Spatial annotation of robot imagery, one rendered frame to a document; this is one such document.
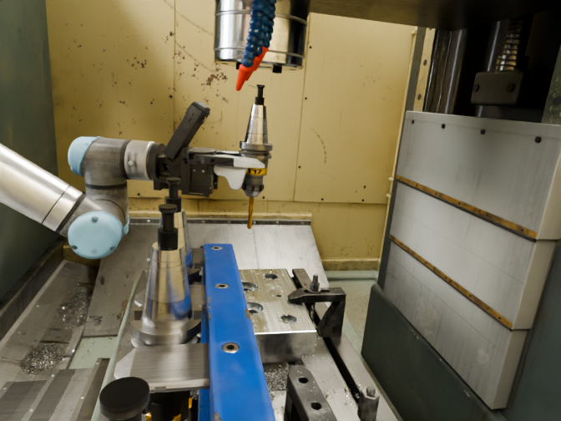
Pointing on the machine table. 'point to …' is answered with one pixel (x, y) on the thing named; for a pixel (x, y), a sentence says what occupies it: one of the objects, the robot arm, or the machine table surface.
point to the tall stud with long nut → (368, 403)
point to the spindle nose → (295, 21)
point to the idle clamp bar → (312, 412)
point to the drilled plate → (298, 342)
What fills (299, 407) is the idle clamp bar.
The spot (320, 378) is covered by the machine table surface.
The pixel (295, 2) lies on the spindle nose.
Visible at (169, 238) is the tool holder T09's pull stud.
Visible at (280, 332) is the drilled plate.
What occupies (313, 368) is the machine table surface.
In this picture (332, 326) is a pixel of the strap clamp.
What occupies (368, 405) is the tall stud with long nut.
